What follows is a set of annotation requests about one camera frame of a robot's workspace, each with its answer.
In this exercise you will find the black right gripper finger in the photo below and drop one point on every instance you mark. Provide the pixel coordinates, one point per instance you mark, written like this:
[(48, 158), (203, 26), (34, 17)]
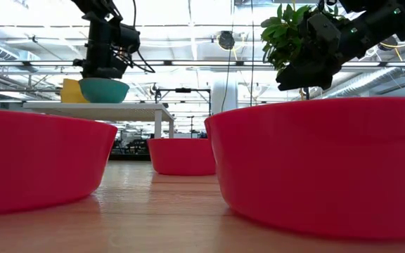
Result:
[(299, 69), (297, 82)]

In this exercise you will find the teal patterned mini bowl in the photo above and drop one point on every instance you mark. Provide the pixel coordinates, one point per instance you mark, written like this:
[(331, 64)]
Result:
[(104, 92)]

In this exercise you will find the yellow mini bowl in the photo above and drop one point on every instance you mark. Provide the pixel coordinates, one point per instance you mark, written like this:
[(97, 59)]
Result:
[(70, 93)]

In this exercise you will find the red mini bowl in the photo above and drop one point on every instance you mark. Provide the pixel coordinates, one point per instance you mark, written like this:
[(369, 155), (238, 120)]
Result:
[(181, 158), (37, 161), (322, 168)]

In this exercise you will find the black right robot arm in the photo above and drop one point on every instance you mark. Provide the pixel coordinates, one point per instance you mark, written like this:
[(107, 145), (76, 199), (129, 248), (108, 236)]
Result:
[(382, 24)]

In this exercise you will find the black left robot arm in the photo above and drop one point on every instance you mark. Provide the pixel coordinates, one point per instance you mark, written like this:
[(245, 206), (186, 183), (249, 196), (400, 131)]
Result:
[(93, 7)]

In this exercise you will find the green plant in black pot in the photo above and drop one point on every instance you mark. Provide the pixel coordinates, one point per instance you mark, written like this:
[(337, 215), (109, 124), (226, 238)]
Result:
[(280, 38)]

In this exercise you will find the white table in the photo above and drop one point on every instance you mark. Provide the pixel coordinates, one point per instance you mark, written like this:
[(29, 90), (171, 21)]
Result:
[(100, 110)]

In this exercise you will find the white building column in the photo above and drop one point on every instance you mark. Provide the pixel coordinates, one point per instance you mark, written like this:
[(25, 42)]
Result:
[(223, 95)]

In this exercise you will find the black gantry stand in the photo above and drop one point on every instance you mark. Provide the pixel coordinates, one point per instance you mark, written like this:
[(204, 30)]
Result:
[(183, 90)]

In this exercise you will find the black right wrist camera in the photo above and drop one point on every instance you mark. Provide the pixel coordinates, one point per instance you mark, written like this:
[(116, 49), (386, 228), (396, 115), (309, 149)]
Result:
[(323, 30)]

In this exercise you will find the long ceiling light rail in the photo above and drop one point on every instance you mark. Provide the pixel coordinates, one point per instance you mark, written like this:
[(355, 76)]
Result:
[(188, 63)]

